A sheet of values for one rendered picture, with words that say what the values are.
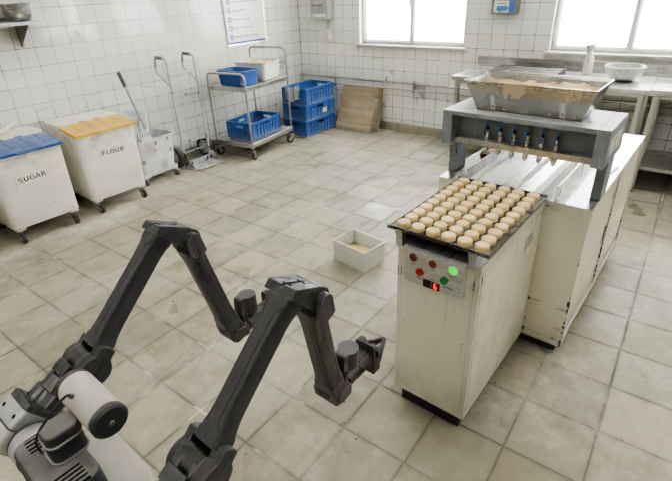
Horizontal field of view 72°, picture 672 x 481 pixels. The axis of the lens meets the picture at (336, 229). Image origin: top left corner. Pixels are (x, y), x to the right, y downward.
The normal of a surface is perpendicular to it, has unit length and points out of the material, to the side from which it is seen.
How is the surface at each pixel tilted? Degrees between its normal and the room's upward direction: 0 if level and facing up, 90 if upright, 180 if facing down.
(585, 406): 0
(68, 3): 90
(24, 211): 92
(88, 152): 91
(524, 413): 0
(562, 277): 90
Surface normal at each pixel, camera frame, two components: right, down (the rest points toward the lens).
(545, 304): -0.63, 0.38
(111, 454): -0.04, -0.89
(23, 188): 0.78, 0.32
